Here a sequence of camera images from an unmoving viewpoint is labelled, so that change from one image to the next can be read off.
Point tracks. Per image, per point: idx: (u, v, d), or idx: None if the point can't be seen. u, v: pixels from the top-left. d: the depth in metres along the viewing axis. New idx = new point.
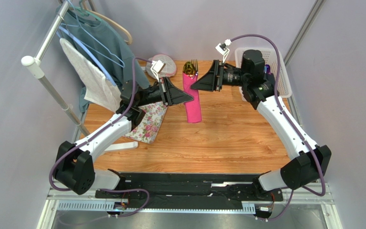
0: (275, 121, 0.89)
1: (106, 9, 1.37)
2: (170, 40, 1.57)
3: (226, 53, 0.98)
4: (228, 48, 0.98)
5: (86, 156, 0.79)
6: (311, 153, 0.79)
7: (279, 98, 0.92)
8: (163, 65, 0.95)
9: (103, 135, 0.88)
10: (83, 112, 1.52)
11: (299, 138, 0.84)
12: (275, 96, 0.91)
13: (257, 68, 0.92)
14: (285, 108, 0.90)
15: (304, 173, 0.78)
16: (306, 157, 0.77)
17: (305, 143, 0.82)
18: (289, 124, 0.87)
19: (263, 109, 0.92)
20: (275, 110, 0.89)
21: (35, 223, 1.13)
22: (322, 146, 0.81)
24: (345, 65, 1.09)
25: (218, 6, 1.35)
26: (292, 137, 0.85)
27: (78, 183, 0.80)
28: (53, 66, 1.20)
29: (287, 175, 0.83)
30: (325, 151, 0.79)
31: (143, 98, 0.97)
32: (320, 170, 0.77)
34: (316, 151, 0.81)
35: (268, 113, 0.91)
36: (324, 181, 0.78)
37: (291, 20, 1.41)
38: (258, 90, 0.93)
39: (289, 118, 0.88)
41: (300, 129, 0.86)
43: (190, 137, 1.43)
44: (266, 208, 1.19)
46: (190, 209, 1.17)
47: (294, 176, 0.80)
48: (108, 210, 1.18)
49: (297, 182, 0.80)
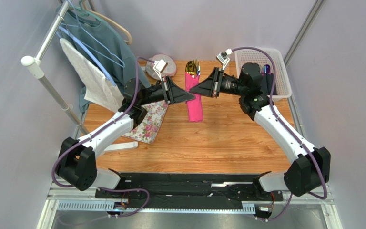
0: (272, 128, 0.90)
1: (106, 9, 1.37)
2: (170, 40, 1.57)
3: (226, 62, 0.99)
4: (228, 58, 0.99)
5: (89, 151, 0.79)
6: (310, 155, 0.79)
7: (275, 107, 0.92)
8: (166, 64, 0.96)
9: (106, 132, 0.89)
10: (83, 112, 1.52)
11: (296, 142, 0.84)
12: (270, 105, 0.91)
13: (254, 83, 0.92)
14: (279, 116, 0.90)
15: (307, 178, 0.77)
16: (306, 160, 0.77)
17: (303, 146, 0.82)
18: (285, 128, 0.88)
19: (260, 117, 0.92)
20: (270, 118, 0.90)
21: (35, 223, 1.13)
22: (320, 148, 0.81)
24: (345, 64, 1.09)
25: (218, 6, 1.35)
26: (289, 141, 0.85)
27: (80, 180, 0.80)
28: (53, 66, 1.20)
29: (290, 182, 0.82)
30: (324, 153, 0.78)
31: (145, 97, 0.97)
32: (320, 172, 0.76)
34: (315, 153, 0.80)
35: (264, 121, 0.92)
36: (325, 184, 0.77)
37: (291, 20, 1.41)
38: (253, 103, 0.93)
39: (285, 125, 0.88)
41: (298, 133, 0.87)
43: (190, 137, 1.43)
44: (266, 208, 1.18)
46: (190, 209, 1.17)
47: (297, 181, 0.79)
48: (109, 210, 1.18)
49: (300, 187, 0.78)
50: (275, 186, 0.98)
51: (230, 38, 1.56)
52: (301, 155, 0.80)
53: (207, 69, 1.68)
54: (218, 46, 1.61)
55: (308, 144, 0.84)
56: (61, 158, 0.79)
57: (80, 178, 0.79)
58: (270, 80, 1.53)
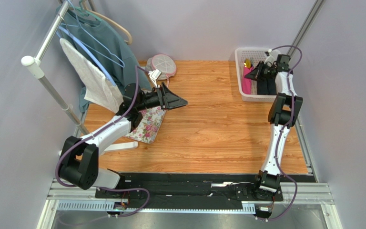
0: (280, 82, 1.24)
1: (106, 9, 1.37)
2: (170, 40, 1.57)
3: (269, 58, 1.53)
4: (270, 55, 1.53)
5: (93, 147, 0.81)
6: (291, 98, 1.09)
7: (291, 75, 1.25)
8: (161, 73, 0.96)
9: (106, 131, 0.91)
10: (83, 112, 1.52)
11: (286, 89, 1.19)
12: (288, 72, 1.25)
13: (283, 59, 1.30)
14: (290, 75, 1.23)
15: (280, 107, 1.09)
16: (284, 96, 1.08)
17: (290, 90, 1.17)
18: (286, 83, 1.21)
19: (278, 76, 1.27)
20: (283, 77, 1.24)
21: (35, 223, 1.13)
22: (299, 98, 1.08)
24: (345, 64, 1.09)
25: (218, 5, 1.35)
26: (283, 88, 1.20)
27: (84, 177, 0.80)
28: (53, 66, 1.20)
29: (270, 111, 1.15)
30: (299, 99, 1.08)
31: (142, 102, 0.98)
32: (292, 107, 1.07)
34: (294, 97, 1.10)
35: (279, 78, 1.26)
36: (293, 116, 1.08)
37: (292, 20, 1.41)
38: (280, 69, 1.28)
39: (288, 82, 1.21)
41: (292, 85, 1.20)
43: (190, 137, 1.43)
44: (266, 208, 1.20)
46: (190, 209, 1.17)
47: (273, 108, 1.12)
48: (109, 210, 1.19)
49: (273, 113, 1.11)
50: (270, 148, 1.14)
51: (231, 38, 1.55)
52: (285, 94, 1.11)
53: (208, 69, 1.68)
54: (218, 46, 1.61)
55: (294, 91, 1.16)
56: (65, 155, 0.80)
57: (84, 175, 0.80)
58: (270, 87, 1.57)
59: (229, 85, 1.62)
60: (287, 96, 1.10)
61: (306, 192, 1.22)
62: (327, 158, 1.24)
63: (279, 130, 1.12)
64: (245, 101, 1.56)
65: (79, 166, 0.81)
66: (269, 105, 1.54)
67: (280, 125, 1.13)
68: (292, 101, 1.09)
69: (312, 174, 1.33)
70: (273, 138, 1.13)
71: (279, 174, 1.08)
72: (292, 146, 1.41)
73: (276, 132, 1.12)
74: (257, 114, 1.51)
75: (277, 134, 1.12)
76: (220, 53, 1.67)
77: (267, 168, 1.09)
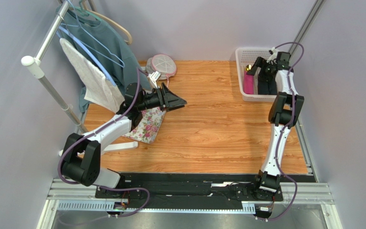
0: (280, 80, 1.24)
1: (106, 9, 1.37)
2: (170, 40, 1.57)
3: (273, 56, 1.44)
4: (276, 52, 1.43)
5: (95, 144, 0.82)
6: (292, 97, 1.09)
7: (292, 74, 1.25)
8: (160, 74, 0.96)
9: (107, 129, 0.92)
10: (83, 112, 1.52)
11: (287, 88, 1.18)
12: (288, 70, 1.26)
13: (283, 56, 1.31)
14: (291, 73, 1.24)
15: (280, 106, 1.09)
16: (285, 95, 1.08)
17: (290, 89, 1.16)
18: (287, 82, 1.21)
19: (279, 74, 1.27)
20: (283, 75, 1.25)
21: (35, 223, 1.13)
22: (300, 96, 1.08)
24: (345, 64, 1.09)
25: (218, 6, 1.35)
26: (284, 87, 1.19)
27: (86, 173, 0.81)
28: (53, 67, 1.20)
29: (270, 111, 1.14)
30: (300, 98, 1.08)
31: (142, 102, 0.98)
32: (293, 106, 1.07)
34: (295, 96, 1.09)
35: (279, 77, 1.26)
36: (293, 115, 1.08)
37: (292, 20, 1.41)
38: (281, 67, 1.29)
39: (288, 80, 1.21)
41: (292, 83, 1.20)
43: (190, 137, 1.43)
44: (266, 208, 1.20)
46: (190, 209, 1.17)
47: (274, 107, 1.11)
48: (108, 210, 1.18)
49: (274, 113, 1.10)
50: (270, 148, 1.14)
51: (231, 38, 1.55)
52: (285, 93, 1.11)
53: (208, 69, 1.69)
54: (218, 46, 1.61)
55: (295, 90, 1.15)
56: (67, 152, 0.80)
57: (86, 172, 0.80)
58: (271, 86, 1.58)
59: (229, 85, 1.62)
60: (288, 95, 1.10)
61: (306, 192, 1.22)
62: (327, 158, 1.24)
63: (279, 130, 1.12)
64: (246, 101, 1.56)
65: (81, 163, 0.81)
66: (269, 105, 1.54)
67: (280, 126, 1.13)
68: (293, 100, 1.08)
69: (312, 174, 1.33)
70: (274, 139, 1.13)
71: (279, 175, 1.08)
72: (292, 146, 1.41)
73: (276, 133, 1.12)
74: (257, 114, 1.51)
75: (277, 134, 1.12)
76: (221, 54, 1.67)
77: (267, 169, 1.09)
